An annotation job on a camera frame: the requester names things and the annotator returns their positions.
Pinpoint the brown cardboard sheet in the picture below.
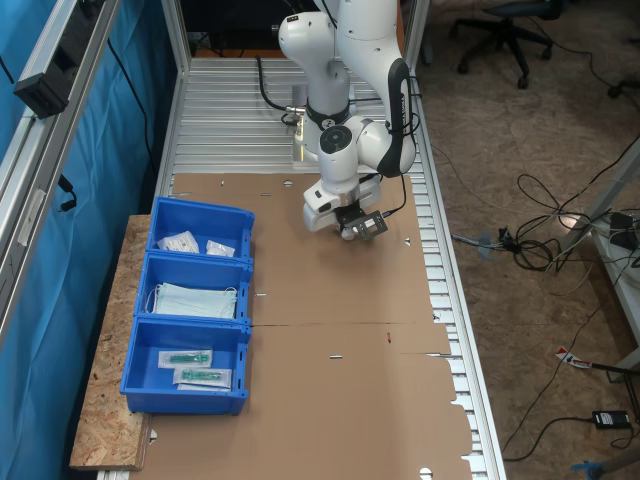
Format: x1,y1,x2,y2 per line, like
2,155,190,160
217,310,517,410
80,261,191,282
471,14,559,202
167,171,454,329
130,322,474,480

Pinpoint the gauze roll in clear bag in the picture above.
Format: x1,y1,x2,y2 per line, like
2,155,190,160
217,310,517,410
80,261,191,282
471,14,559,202
205,239,237,259

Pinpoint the blue bin with masks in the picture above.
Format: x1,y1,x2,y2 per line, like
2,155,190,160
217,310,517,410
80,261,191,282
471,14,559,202
134,250,254,327

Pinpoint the blue bin with gauze packets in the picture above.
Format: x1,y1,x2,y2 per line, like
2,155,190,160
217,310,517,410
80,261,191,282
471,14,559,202
147,195,257,263

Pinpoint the white printed compress packet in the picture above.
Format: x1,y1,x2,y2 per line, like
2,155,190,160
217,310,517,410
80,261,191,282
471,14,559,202
156,230,202,254

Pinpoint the surgical face mask stack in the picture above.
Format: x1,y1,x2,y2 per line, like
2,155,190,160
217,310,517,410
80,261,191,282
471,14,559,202
144,281,239,320

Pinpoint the blue tape piece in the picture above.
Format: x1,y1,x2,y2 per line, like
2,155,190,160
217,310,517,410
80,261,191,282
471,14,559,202
476,231,497,262

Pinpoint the green syringe in clear packet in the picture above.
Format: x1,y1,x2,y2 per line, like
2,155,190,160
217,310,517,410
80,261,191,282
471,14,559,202
173,368,234,392
158,348,214,369

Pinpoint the blue bin with syringe packets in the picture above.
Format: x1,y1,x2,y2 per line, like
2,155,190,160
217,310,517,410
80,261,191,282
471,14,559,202
119,315,252,417

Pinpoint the chipboard plank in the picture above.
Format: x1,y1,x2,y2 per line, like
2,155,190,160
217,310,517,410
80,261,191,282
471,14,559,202
68,214,157,472

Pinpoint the black office chair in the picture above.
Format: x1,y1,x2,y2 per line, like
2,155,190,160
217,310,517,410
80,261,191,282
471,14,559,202
448,0,569,92

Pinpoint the horizontal aluminium beam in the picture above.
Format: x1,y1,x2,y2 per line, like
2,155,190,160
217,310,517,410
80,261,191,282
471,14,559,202
0,0,124,322

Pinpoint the white tape strip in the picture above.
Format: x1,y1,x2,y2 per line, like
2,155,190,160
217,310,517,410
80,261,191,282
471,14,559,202
18,188,49,247

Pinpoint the red white label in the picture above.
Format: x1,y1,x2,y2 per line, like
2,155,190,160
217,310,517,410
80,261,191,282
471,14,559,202
553,345,592,372

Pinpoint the white table leg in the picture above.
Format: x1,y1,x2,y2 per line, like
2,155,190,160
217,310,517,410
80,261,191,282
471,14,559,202
558,133,640,252

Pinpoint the black floor stand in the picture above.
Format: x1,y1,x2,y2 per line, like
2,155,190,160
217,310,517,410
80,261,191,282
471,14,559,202
588,361,640,397

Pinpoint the black power adapter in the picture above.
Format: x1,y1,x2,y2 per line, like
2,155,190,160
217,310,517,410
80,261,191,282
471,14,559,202
591,409,632,429

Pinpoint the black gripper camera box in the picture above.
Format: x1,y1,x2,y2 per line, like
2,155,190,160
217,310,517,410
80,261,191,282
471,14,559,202
335,207,391,243

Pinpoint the black camera cable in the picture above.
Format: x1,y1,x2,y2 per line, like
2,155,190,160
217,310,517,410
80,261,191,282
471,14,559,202
380,69,422,220

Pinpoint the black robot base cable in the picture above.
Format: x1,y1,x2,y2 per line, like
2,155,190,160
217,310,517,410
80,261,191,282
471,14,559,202
254,54,302,127

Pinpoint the black plug cable tangle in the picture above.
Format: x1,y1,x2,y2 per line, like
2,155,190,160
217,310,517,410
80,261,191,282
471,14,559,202
496,172,617,275

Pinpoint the aluminium corner post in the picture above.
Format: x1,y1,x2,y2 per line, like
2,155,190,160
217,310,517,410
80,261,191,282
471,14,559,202
157,0,194,199
401,0,432,67

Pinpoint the hanging black power cable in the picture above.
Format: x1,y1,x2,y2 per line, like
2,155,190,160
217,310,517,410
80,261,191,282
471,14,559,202
106,35,157,174

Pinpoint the hanging black cable with ferrite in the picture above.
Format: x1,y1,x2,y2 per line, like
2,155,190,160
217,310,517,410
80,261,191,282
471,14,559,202
55,172,80,215

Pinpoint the silver power strip on rail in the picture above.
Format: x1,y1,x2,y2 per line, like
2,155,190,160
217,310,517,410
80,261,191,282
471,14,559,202
12,0,109,120

